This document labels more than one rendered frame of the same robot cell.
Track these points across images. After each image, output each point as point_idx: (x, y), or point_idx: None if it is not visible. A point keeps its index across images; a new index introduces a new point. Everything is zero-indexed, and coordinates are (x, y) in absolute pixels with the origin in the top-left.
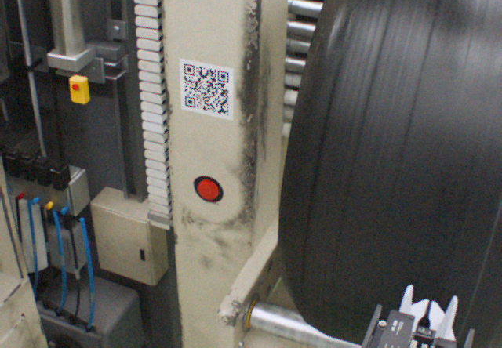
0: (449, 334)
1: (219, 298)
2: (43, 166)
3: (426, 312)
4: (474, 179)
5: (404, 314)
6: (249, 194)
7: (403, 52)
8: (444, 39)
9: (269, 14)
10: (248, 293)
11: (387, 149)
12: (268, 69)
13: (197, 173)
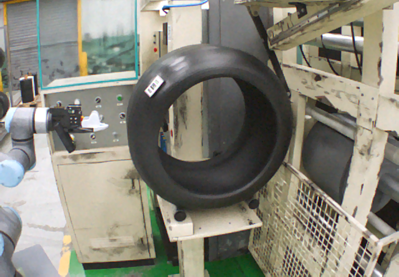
0: (96, 126)
1: None
2: (163, 123)
3: (103, 125)
4: (132, 102)
5: (80, 106)
6: (174, 136)
7: (146, 72)
8: (151, 68)
9: None
10: None
11: (132, 94)
12: (185, 96)
13: (171, 126)
